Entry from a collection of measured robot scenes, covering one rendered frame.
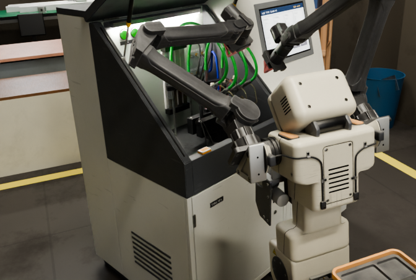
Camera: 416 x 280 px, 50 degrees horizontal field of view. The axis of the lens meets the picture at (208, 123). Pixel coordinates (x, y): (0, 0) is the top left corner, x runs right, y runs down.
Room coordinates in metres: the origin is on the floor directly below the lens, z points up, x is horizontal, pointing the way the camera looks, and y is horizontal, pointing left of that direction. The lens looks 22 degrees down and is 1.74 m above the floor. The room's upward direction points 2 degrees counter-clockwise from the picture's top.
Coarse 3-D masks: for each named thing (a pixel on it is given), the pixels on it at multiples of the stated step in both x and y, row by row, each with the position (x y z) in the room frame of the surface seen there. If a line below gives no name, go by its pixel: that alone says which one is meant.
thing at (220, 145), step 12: (264, 132) 1.91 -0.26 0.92; (216, 144) 1.73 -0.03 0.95; (228, 144) 1.74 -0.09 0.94; (192, 156) 1.63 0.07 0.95; (204, 156) 1.64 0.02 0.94; (216, 156) 1.69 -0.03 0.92; (228, 156) 1.74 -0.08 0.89; (192, 168) 1.59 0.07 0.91; (204, 168) 1.64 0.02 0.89; (216, 168) 1.68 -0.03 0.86; (228, 168) 1.74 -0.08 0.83; (204, 180) 1.63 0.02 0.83; (216, 180) 1.68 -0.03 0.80
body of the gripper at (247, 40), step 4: (248, 36) 1.68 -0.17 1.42; (240, 40) 1.68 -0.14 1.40; (244, 40) 1.69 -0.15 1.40; (248, 40) 1.73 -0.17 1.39; (252, 40) 1.74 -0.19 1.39; (232, 44) 1.71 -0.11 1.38; (236, 44) 1.70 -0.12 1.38; (240, 44) 1.70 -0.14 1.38; (244, 44) 1.71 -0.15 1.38; (232, 48) 1.69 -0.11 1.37; (236, 48) 1.69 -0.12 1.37
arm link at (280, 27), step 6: (276, 24) 1.80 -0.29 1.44; (282, 24) 1.79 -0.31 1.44; (270, 30) 1.81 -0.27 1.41; (276, 30) 1.78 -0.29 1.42; (282, 30) 1.76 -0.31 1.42; (276, 36) 1.77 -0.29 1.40; (282, 36) 1.71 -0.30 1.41; (288, 36) 1.68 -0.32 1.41; (276, 42) 1.79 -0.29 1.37; (282, 42) 1.71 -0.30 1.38
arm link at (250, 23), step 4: (240, 16) 1.67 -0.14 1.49; (244, 16) 1.67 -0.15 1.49; (244, 20) 1.66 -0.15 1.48; (248, 20) 1.66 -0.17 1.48; (252, 20) 1.67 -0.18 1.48; (248, 24) 1.65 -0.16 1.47; (252, 24) 1.65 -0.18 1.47; (248, 28) 1.64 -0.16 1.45; (252, 28) 1.65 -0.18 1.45; (244, 32) 1.65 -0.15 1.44; (248, 32) 1.65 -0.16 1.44; (240, 36) 1.67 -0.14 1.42; (244, 36) 1.66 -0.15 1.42
